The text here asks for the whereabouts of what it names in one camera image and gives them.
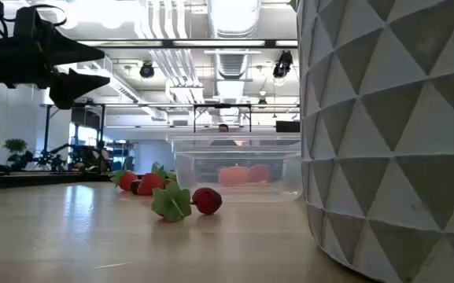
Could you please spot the green potted plant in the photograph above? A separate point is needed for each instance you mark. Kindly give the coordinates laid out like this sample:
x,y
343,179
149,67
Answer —
x,y
15,145

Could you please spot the black background robot arm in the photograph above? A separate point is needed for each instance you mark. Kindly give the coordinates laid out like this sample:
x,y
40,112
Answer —
x,y
91,157
53,159

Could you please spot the white geometric planter pot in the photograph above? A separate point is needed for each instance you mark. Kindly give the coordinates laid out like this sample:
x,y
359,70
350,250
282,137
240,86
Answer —
x,y
388,137

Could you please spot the black background rig frame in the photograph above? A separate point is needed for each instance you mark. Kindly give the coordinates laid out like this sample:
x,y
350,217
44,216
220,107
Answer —
x,y
47,129
222,106

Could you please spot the blue storage rack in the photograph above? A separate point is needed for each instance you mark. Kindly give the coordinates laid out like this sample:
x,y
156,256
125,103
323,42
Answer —
x,y
122,157

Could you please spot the red toy strawberry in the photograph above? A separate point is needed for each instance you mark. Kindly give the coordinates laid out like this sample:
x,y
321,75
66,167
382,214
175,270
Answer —
x,y
150,184
127,181

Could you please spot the clear plastic tupperware container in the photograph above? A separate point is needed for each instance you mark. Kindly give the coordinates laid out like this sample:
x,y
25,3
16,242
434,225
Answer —
x,y
187,165

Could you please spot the small pendant lamp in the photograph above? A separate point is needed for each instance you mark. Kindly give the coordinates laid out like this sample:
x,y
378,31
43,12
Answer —
x,y
262,101

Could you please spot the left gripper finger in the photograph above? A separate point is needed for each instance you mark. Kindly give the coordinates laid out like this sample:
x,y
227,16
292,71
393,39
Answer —
x,y
73,88
73,51

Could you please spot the person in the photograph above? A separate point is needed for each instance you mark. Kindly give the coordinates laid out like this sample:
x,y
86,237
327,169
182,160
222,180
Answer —
x,y
223,127

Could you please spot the black monitor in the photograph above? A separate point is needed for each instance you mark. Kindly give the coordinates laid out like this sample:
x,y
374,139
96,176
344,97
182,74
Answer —
x,y
287,126

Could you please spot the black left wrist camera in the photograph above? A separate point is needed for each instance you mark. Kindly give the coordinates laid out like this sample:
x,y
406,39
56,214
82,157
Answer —
x,y
34,25

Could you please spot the strawberry with big green leaves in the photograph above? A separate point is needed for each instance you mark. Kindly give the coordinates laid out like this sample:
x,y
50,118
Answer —
x,y
171,204

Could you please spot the bright orange toy fruit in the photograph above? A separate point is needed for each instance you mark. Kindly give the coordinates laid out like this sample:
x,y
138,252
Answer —
x,y
232,176

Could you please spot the black ceiling spot lamp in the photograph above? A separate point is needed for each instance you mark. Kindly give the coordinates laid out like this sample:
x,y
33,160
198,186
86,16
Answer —
x,y
283,65
146,70

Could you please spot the black overhead beam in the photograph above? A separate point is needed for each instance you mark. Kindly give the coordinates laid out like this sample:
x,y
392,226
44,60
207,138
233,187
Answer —
x,y
171,43

